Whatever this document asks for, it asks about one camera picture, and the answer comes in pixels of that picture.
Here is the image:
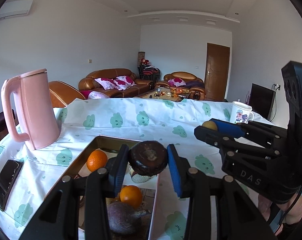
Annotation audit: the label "small yellow kumquat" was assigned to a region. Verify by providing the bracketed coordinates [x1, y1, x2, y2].
[201, 121, 218, 131]

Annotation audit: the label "dark purple passion fruit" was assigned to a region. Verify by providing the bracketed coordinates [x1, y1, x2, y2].
[107, 202, 151, 234]

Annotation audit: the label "small orange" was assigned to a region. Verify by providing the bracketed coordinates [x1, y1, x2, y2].
[86, 150, 108, 172]

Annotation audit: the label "large orange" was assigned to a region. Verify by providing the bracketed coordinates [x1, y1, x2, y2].
[120, 185, 143, 209]

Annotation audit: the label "person's right hand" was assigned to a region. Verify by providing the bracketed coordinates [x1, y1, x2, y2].
[258, 194, 302, 224]

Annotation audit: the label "white cartoon mug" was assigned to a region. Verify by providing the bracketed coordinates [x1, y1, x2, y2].
[230, 101, 254, 124]

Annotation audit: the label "black television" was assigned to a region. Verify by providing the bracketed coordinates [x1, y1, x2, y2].
[249, 83, 276, 120]

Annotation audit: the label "pink metal tin tray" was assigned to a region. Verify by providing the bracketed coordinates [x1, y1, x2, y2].
[66, 135, 162, 240]

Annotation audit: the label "black smartphone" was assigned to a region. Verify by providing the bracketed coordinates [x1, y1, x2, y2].
[0, 160, 23, 211]

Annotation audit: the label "cloud-print white tablecloth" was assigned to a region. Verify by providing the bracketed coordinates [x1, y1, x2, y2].
[0, 97, 277, 240]

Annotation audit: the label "brown leather armchair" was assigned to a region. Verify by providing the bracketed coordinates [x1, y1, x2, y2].
[155, 72, 206, 101]

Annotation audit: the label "cluttered coffee table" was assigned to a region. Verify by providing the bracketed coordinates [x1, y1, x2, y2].
[137, 87, 191, 102]

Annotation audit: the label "brown wooden door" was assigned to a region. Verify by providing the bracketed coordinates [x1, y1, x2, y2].
[205, 43, 230, 101]

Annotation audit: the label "pink electric kettle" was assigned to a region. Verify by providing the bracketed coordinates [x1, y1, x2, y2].
[1, 69, 60, 150]

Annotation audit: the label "stacked dark chairs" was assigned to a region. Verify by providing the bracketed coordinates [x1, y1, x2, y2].
[137, 51, 161, 83]

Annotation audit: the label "near brown leather chair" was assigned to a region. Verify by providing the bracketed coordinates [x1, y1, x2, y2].
[48, 81, 85, 108]

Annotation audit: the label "brown leather sofa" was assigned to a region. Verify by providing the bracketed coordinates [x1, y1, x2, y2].
[78, 68, 154, 98]

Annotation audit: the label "white air conditioner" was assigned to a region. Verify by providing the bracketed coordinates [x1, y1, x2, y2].
[0, 0, 33, 20]

